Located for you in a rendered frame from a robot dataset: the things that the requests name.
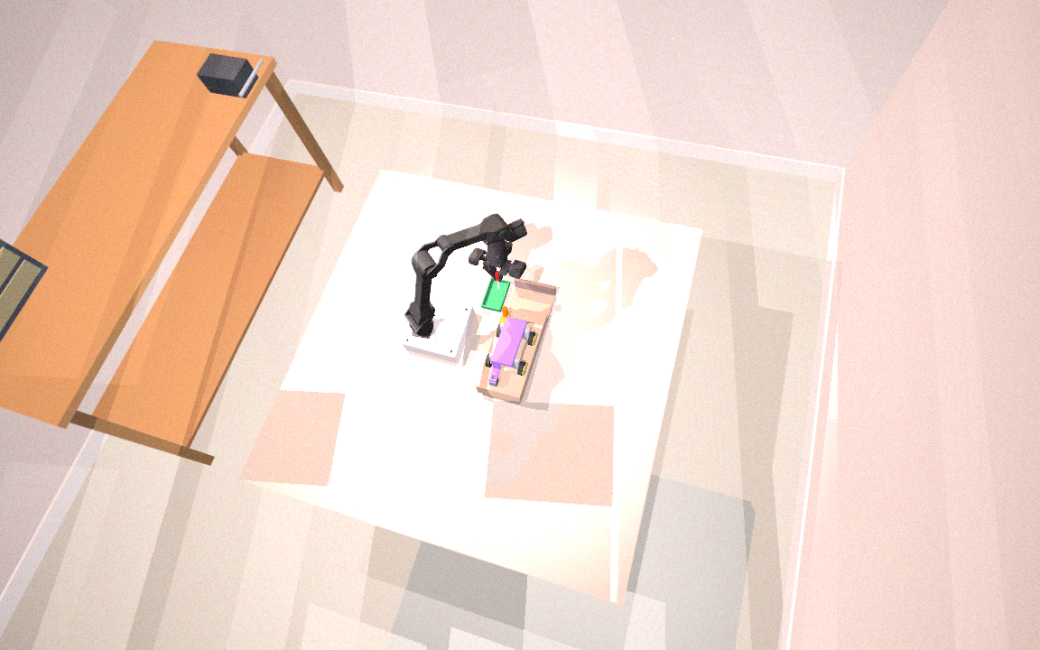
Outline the green tray floor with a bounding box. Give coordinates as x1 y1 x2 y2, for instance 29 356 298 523
484 280 506 309

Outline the purple wheeled trolley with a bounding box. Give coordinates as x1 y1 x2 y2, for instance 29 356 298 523
485 317 536 382

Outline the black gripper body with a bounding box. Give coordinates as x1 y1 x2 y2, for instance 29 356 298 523
469 245 526 279

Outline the tan wooden ramp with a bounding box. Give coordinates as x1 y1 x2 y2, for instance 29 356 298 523
476 278 556 404

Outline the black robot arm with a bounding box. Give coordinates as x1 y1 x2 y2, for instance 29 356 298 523
404 213 527 339

